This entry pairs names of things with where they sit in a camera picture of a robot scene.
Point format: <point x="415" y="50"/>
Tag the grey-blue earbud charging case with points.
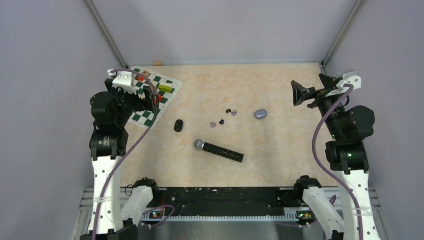
<point x="260" y="114"/>

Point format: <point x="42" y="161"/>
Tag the black microphone silver head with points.
<point x="219" y="151"/>

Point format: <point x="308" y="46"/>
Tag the black earbud charging case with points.
<point x="179" y="125"/>

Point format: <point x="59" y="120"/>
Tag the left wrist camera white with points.
<point x="124" y="81"/>

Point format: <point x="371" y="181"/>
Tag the yellow-green block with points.
<point x="165" y="88"/>

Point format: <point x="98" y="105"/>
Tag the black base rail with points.
<point x="226" y="201"/>

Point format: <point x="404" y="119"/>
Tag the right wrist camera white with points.
<point x="337" y="85"/>

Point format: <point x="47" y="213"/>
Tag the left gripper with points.
<point x="142" y="104"/>

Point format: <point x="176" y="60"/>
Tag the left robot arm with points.
<point x="111" y="111"/>

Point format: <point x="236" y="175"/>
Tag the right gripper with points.
<point x="300" y="93"/>

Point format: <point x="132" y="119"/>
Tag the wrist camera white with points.
<point x="124" y="81"/>
<point x="337" y="85"/>

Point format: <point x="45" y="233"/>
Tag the cork piece at wall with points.
<point x="157" y="64"/>

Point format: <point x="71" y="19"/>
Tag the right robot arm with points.
<point x="338" y="148"/>

